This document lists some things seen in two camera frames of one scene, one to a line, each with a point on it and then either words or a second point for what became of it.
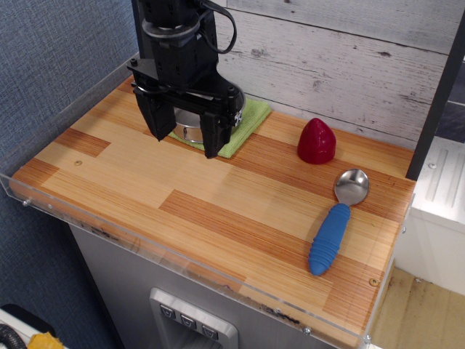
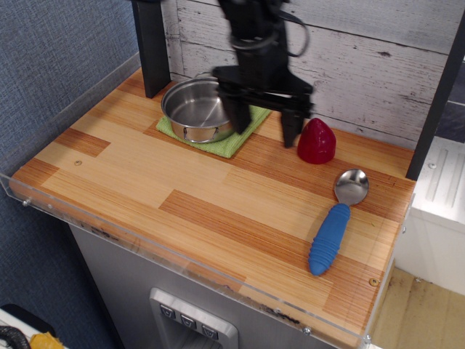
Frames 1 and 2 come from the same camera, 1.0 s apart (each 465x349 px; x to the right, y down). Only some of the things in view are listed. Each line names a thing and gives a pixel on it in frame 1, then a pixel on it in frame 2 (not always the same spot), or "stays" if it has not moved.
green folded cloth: x=255 y=113 stays
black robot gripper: x=184 y=69 → x=262 y=75
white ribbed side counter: x=431 y=243 stays
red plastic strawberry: x=317 y=142 stays
